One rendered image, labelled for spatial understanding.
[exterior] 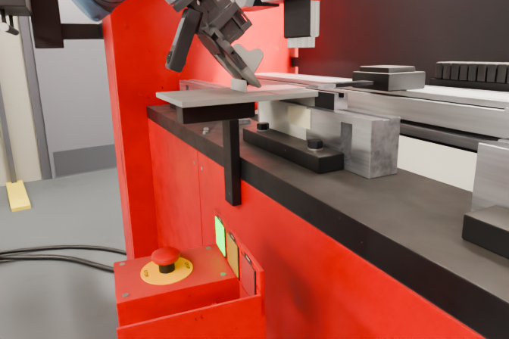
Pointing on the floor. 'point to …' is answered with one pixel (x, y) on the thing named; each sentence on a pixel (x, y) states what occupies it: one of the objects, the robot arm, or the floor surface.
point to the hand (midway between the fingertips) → (247, 84)
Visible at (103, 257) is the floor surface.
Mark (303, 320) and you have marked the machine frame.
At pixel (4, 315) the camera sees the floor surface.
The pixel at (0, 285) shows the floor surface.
